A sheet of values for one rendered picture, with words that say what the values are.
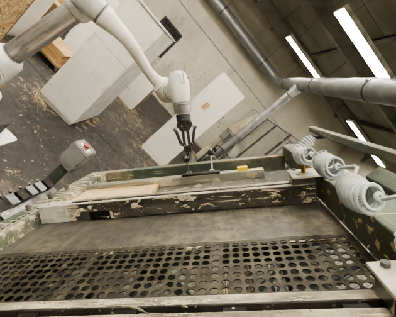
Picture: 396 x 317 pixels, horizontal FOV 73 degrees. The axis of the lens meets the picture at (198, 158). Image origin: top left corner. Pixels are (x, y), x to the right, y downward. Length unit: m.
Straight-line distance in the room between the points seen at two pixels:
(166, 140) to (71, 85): 2.04
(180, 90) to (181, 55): 8.01
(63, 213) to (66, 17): 0.89
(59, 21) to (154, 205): 0.97
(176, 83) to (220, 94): 3.56
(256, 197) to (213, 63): 8.43
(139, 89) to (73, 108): 2.67
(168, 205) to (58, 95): 3.05
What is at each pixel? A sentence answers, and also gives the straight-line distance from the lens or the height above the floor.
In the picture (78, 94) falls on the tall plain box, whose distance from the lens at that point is 3.78.
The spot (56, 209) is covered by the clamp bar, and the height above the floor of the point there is 0.98.
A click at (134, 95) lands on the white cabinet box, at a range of 6.28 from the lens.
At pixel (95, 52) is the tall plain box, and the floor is 0.94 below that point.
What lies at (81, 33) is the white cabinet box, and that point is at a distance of 5.61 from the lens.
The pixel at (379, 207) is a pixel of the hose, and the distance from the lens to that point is 0.59.
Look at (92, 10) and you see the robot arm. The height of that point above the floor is 1.58.
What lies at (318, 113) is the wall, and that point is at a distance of 10.08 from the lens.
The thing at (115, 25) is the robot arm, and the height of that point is 1.61.
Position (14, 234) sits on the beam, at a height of 0.89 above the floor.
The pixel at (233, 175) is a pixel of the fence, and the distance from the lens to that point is 1.36.
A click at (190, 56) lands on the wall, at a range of 9.32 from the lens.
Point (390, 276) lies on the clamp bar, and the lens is 0.52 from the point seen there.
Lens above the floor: 1.77
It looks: 12 degrees down
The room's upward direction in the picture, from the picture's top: 50 degrees clockwise
